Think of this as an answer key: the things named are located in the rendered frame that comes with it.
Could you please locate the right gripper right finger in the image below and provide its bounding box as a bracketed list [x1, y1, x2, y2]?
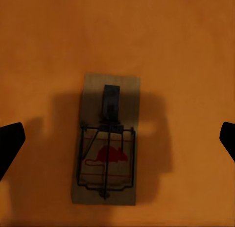
[219, 122, 235, 161]

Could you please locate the mousetrap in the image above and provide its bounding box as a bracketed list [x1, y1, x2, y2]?
[72, 72, 141, 206]

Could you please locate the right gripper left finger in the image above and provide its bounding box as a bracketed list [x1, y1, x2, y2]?
[0, 122, 25, 181]

